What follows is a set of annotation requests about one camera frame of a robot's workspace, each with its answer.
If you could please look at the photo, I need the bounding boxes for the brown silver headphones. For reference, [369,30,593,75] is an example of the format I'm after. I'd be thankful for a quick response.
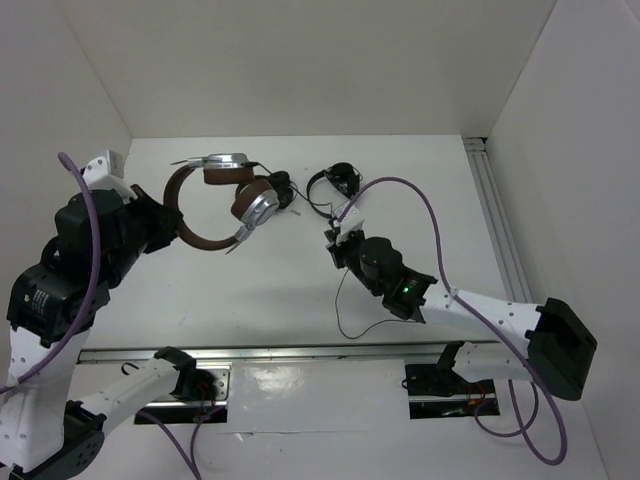
[162,153,280,253]

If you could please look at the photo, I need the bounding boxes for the thin black headphone cable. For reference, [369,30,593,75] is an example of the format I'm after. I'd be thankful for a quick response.
[249,159,396,340]

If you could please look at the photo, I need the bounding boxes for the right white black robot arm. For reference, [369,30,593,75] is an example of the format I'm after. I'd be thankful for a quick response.
[325,229,597,401]

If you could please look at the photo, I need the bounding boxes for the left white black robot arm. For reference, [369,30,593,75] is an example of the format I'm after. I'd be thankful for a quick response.
[1,187,215,479]

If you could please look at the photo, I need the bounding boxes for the black headphones right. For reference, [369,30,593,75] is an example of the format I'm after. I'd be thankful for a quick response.
[305,162,363,219]

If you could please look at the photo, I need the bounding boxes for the black headphones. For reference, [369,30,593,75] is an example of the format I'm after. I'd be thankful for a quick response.
[267,170,296,210]
[305,162,363,219]

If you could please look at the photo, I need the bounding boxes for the black headphones left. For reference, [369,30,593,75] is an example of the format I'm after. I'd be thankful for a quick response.
[267,170,296,210]

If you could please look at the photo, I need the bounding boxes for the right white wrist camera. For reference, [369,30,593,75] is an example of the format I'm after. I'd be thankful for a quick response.
[325,199,364,245]

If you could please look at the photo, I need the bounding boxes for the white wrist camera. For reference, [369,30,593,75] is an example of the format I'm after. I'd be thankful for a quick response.
[82,149,128,194]
[325,199,364,245]

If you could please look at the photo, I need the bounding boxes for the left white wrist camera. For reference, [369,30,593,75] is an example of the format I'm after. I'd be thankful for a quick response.
[82,149,128,194]

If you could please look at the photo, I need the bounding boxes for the aluminium rail front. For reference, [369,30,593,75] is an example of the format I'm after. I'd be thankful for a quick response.
[77,342,466,364]

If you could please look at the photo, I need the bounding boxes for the aluminium rail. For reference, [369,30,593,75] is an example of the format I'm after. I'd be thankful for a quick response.
[77,342,466,364]
[462,137,533,303]

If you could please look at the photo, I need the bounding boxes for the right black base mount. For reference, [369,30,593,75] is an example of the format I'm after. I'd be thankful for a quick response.
[401,364,496,398]

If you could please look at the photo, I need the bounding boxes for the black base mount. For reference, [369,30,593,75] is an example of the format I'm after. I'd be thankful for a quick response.
[401,364,496,398]
[154,365,231,402]

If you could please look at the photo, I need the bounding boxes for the aluminium rail right side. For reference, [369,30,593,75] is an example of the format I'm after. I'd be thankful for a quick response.
[462,137,533,303]

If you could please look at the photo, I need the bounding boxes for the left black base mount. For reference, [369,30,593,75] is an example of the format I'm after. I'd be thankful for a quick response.
[154,365,231,402]

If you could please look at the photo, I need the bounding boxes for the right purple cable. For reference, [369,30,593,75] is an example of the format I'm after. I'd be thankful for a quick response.
[334,176,569,467]

